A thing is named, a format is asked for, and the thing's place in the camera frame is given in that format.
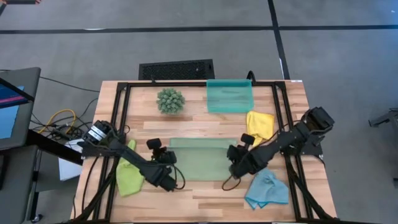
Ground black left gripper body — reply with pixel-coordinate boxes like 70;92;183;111
151;148;178;166

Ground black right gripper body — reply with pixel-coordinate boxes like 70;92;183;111
226;144;252;179

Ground yellow microfiber towel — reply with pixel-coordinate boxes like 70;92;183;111
246;111;275;147

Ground sage green microfiber towel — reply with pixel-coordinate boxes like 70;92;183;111
167;138;239;182

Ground light blue microfiber towel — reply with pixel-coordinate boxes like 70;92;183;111
244;167;290;210

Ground lime green microfiber towel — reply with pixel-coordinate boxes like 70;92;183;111
116;139;146;197

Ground teal translucent plastic basket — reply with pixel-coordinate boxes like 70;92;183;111
206;78;255;113

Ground artificial green potted plant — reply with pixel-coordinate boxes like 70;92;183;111
156;88;186;115

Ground white paper sheet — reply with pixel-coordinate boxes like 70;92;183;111
58;139;83;181

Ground black desk beam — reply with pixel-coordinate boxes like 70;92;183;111
26;129;84;166

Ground grey monitor with blue screen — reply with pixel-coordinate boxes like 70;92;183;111
0;67;41;151

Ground grey side desk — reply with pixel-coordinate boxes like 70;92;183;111
0;144;40;224

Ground dark bar with orange tip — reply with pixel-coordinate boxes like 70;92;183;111
0;0;41;5

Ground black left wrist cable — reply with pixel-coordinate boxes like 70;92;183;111
169;164;187;190

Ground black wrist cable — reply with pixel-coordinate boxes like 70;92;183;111
221;174;243;192
169;164;187;190

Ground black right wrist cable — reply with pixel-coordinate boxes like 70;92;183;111
221;174;243;192

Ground black metal table frame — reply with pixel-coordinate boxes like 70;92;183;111
73;81;341;223

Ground black cable bundle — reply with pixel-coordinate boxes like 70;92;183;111
30;98;99;139

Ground yellow cable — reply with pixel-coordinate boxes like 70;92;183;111
39;108;77;134

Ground thin black floor cable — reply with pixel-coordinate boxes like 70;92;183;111
39;76;100;93

